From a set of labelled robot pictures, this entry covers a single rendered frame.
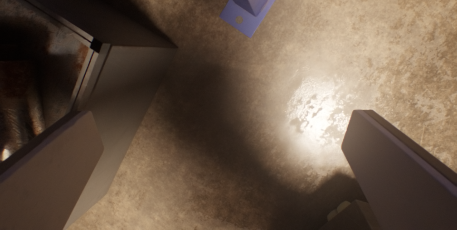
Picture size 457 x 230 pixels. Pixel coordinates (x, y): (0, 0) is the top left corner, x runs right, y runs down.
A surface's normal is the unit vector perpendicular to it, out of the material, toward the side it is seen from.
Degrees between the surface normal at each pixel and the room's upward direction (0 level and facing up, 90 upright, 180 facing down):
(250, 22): 0
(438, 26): 0
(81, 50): 0
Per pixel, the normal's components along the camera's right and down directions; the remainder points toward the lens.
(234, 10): -0.18, 0.21
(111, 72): 0.85, 0.53
